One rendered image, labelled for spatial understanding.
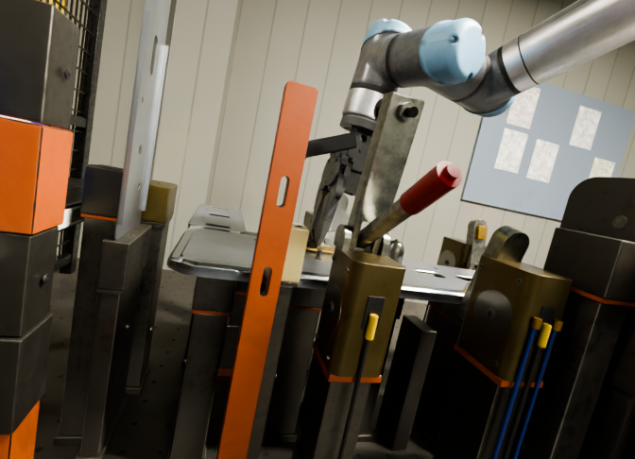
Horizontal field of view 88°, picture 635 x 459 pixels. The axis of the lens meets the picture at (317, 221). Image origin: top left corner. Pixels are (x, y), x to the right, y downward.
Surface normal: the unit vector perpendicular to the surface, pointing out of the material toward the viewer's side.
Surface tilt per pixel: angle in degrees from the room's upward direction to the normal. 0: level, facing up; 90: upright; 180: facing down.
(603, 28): 131
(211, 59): 90
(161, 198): 90
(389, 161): 99
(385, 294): 90
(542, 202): 90
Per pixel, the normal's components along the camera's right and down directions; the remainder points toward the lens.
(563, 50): -0.52, 0.64
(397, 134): 0.22, 0.32
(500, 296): -0.94, -0.16
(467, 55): 0.56, 0.25
